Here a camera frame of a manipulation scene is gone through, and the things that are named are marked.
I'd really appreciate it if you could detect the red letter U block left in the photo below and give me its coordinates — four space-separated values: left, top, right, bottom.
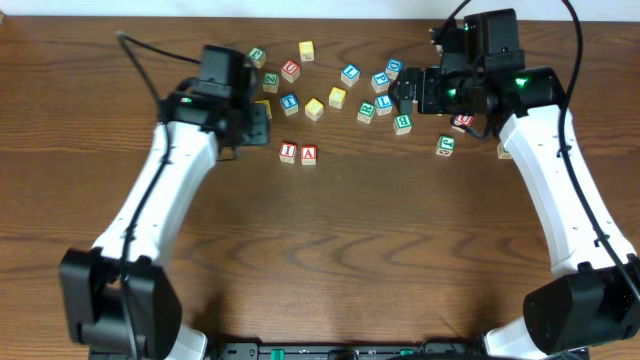
281 60 301 83

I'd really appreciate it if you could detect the yellow block top row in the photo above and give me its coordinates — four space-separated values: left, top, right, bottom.
299 41 315 62

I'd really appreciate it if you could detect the red letter u block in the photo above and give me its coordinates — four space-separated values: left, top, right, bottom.
452 115 475 133
281 60 301 83

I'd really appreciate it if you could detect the blue letter l block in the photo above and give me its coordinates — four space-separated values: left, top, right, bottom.
341 64 361 87
375 95 394 116

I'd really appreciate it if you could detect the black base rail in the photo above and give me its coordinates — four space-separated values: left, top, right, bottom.
205 340 489 360

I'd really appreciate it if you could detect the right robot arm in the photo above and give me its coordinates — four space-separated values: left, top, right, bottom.
389 67 639 359

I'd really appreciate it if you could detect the yellow block centre upper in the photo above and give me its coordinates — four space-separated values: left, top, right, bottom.
328 87 346 109

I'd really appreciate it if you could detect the green number 4 block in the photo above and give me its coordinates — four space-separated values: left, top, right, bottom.
497 142 512 159

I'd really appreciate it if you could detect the blue letter P block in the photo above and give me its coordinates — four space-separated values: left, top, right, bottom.
371 72 391 94

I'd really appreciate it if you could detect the green letter J block top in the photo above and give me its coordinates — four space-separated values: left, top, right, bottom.
248 47 267 69

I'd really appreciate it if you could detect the blue letter D block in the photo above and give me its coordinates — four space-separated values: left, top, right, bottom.
385 58 404 80

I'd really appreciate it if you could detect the yellow letter O block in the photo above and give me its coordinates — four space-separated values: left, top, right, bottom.
255 100 272 120

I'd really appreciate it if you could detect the left black cable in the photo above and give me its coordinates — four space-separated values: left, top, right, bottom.
115 30 202 360

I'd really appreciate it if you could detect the right black cable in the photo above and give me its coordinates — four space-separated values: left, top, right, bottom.
444 0 640 306

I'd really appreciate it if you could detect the blue letter T block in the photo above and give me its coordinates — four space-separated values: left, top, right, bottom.
280 93 299 116

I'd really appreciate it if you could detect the green letter B block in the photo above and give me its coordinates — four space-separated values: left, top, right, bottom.
393 115 413 135

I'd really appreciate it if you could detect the green letter j block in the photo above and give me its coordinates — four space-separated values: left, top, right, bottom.
248 47 267 69
435 135 456 157

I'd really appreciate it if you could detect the blue letter L block upper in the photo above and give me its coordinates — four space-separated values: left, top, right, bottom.
341 64 361 87

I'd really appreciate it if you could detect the red letter A block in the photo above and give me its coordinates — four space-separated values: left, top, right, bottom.
300 145 317 166

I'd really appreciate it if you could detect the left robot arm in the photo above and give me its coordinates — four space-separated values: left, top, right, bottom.
59 92 269 359

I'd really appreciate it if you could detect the red letter I block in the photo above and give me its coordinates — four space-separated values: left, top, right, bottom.
279 142 297 164

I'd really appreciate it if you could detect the red letter U block right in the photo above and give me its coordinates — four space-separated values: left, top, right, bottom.
452 115 475 133

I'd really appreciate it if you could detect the green letter R block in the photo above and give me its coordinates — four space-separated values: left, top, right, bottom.
357 101 376 124

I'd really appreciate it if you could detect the green letter Z block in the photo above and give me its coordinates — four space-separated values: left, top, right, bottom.
262 72 279 93

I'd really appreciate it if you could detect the green letter J block lower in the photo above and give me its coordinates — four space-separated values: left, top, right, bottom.
435 135 456 157

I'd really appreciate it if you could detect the blue letter L block lower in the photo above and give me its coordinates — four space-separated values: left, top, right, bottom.
375 95 394 116

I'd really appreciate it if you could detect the black cable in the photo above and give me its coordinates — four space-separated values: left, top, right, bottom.
444 0 640 306
115 30 202 360

